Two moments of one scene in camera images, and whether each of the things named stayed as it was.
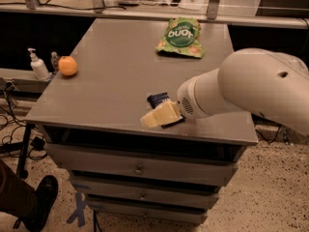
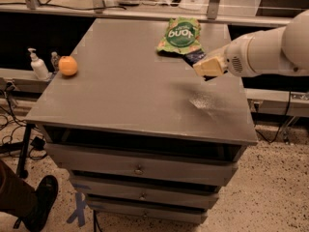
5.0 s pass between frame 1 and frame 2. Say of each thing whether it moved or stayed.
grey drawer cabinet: stayed
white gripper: moved
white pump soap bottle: stayed
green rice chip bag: stayed
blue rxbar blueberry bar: moved
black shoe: stayed
